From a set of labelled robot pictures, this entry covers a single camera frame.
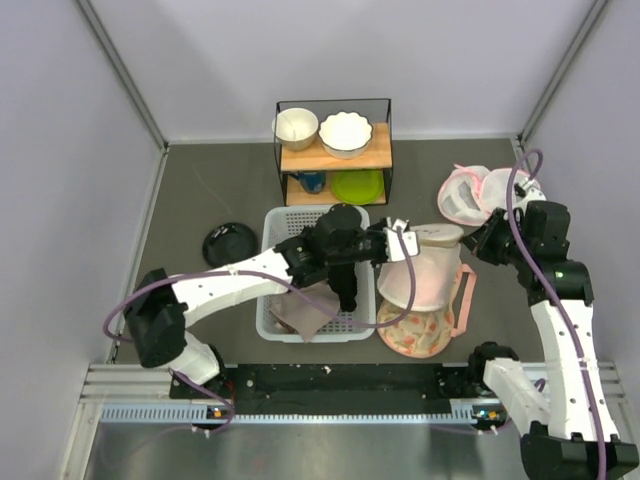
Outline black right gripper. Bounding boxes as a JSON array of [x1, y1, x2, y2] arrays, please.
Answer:
[[461, 206, 533, 266]]

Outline white mesh laundry bag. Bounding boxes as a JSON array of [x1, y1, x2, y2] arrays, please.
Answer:
[[377, 223, 464, 312]]

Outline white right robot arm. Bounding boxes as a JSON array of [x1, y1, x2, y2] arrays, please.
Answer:
[[462, 201, 639, 479]]

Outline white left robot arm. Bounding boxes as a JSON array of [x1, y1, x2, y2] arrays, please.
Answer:
[[122, 204, 397, 397]]

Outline pink trimmed mesh laundry bag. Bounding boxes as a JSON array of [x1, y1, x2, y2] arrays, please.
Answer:
[[437, 165, 546, 227]]

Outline white plastic laundry basket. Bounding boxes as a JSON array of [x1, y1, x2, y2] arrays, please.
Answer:
[[255, 205, 376, 343]]

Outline beige bra in basket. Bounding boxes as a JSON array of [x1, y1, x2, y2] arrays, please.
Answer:
[[270, 282, 340, 343]]

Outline tulip print mesh bra bag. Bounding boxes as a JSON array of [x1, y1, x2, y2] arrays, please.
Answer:
[[377, 264, 477, 359]]

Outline black garment in basket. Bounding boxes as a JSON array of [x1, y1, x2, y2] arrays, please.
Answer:
[[328, 263, 358, 312]]

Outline green plastic plate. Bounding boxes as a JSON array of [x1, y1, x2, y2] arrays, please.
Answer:
[[331, 170, 384, 206]]

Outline blue mug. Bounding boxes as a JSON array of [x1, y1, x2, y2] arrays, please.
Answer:
[[291, 171, 327, 195]]

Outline white scalloped bowl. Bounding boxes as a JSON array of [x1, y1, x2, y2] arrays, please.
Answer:
[[318, 111, 373, 160]]

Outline cream round bowl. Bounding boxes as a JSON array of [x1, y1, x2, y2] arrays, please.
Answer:
[[272, 107, 319, 151]]

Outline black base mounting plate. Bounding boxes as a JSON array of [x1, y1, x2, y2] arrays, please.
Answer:
[[168, 362, 506, 415]]

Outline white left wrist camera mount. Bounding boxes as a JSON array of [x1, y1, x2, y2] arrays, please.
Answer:
[[383, 217, 420, 263]]

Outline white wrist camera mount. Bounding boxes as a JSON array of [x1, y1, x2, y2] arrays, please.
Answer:
[[383, 217, 420, 263], [514, 178, 540, 199]]

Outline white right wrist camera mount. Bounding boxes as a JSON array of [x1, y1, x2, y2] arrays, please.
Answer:
[[514, 178, 540, 199]]

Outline black wire wooden shelf rack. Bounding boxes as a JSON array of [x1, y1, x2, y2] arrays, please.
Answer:
[[272, 98, 394, 206]]

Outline grey slotted cable duct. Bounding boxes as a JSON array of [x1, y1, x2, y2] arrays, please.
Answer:
[[99, 399, 500, 425]]

